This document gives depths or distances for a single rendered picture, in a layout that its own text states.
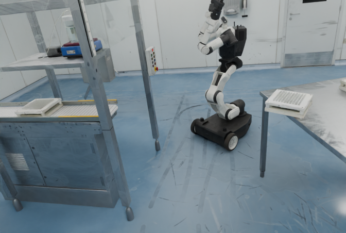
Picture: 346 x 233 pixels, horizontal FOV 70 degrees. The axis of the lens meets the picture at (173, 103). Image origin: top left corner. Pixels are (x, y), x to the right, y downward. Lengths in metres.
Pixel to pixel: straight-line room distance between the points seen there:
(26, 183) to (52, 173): 0.35
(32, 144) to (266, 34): 4.45
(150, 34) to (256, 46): 2.19
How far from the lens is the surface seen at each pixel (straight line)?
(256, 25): 5.31
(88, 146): 2.06
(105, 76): 1.89
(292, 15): 5.40
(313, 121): 1.76
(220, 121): 3.10
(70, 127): 1.97
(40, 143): 2.30
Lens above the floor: 1.70
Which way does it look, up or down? 25 degrees down
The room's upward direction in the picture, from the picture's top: 7 degrees counter-clockwise
